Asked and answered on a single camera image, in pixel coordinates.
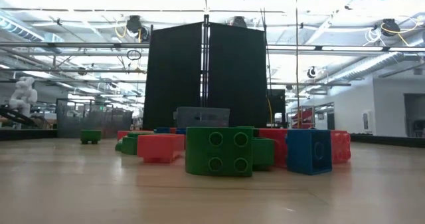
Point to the green 2x2 toy brick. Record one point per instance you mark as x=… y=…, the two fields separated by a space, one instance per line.
x=219 y=152

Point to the orange 2x4 toy brick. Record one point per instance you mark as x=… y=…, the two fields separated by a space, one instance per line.
x=159 y=147
x=341 y=147

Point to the green 2x4 toy brick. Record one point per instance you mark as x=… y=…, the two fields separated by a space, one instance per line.
x=131 y=145
x=90 y=136
x=263 y=152

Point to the background black robot arm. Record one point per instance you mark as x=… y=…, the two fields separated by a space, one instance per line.
x=16 y=116

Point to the grey plastic bin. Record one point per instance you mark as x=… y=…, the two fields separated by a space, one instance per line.
x=202 y=117

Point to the blue 2x2 toy brick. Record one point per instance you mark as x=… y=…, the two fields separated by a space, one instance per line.
x=180 y=131
x=308 y=151

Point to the black folding partition screen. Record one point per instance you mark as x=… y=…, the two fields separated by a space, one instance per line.
x=172 y=77

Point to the blue 2x4 toy brick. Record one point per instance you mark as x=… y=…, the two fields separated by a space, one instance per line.
x=162 y=130

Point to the black background cabinet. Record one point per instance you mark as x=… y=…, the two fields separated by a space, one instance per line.
x=276 y=107

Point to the orange 2x2 toy brick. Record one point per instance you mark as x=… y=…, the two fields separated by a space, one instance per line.
x=279 y=141
x=124 y=135

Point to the red background shelf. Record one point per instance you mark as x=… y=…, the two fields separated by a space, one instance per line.
x=303 y=117

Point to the grey mesh bin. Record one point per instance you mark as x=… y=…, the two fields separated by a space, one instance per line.
x=99 y=117

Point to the background wooden workbench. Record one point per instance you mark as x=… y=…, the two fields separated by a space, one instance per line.
x=41 y=121

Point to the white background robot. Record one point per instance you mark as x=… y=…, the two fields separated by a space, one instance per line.
x=23 y=94

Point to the white wall unit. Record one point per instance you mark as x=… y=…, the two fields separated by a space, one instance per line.
x=367 y=121

